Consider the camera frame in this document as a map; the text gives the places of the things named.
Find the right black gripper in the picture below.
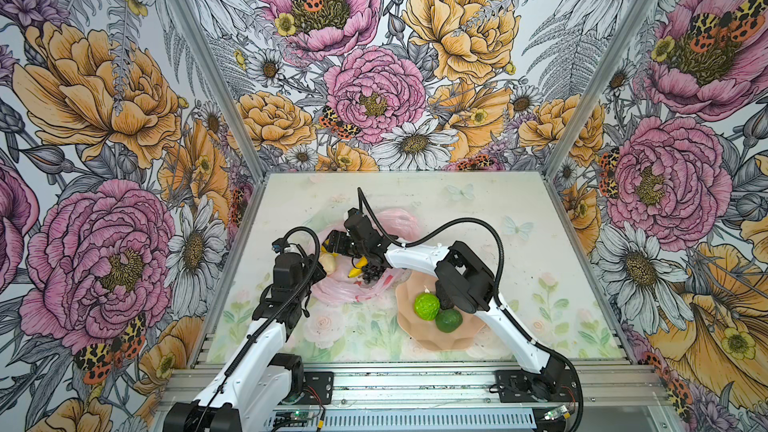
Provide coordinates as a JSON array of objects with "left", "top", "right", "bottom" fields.
[{"left": 320, "top": 228, "right": 368, "bottom": 260}]

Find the beige fake potato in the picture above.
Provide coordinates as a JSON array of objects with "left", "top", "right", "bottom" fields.
[{"left": 318, "top": 252, "right": 337, "bottom": 275}]

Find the pink plastic bag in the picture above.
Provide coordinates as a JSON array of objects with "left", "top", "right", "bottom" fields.
[{"left": 311, "top": 208, "right": 421, "bottom": 306}]

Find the green fake lime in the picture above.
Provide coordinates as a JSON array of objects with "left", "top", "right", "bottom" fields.
[{"left": 413, "top": 292, "right": 441, "bottom": 322}]

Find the pink scalloped bowl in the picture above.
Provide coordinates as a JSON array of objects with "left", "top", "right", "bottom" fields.
[{"left": 395, "top": 272, "right": 486, "bottom": 352}]

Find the dark green fake fruit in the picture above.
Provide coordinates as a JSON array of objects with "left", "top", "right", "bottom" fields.
[{"left": 435, "top": 309, "right": 464, "bottom": 333}]

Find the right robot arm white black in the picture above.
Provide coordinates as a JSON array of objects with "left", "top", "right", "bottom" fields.
[{"left": 322, "top": 208, "right": 583, "bottom": 401}]

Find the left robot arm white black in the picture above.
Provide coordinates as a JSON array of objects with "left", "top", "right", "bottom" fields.
[{"left": 161, "top": 236, "right": 325, "bottom": 431}]

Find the yellow fake banana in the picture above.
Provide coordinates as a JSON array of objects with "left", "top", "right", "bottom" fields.
[{"left": 348, "top": 257, "right": 368, "bottom": 279}]

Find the dark fake grape bunch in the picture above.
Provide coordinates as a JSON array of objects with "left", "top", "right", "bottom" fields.
[{"left": 360, "top": 264, "right": 386, "bottom": 285}]

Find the left circuit board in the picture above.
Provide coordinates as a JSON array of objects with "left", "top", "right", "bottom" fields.
[{"left": 272, "top": 411, "right": 315, "bottom": 429}]

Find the circuit board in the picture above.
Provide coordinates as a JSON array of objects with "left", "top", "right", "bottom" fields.
[
  {"left": 543, "top": 405, "right": 570, "bottom": 421},
  {"left": 272, "top": 411, "right": 315, "bottom": 429}
]

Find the right circuit board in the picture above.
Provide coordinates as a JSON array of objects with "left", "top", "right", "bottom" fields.
[{"left": 543, "top": 405, "right": 570, "bottom": 421}]

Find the left black corrugated cable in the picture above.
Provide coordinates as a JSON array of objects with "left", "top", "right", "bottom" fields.
[{"left": 191, "top": 226, "right": 323, "bottom": 432}]

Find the black corrugated cable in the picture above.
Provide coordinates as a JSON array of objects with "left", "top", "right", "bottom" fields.
[
  {"left": 356, "top": 187, "right": 584, "bottom": 432},
  {"left": 191, "top": 226, "right": 323, "bottom": 432}
]

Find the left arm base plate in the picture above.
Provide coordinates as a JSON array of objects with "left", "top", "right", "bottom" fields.
[{"left": 281, "top": 372, "right": 335, "bottom": 406}]

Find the white vented cable duct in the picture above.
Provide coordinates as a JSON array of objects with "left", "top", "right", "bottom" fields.
[{"left": 257, "top": 409, "right": 538, "bottom": 432}]

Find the right black corrugated cable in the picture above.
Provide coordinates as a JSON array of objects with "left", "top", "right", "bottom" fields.
[{"left": 356, "top": 187, "right": 584, "bottom": 432}]

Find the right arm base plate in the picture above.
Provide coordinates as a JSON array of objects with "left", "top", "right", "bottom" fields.
[{"left": 488, "top": 369, "right": 579, "bottom": 403}]

